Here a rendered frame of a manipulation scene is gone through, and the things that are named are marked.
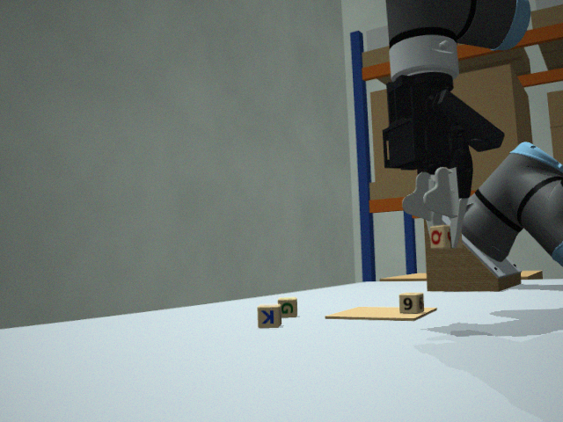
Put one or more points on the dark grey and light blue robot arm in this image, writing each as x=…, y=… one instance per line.
x=526, y=190

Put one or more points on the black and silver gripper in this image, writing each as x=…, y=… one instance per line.
x=430, y=140

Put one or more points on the tan square mat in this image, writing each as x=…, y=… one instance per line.
x=378, y=313

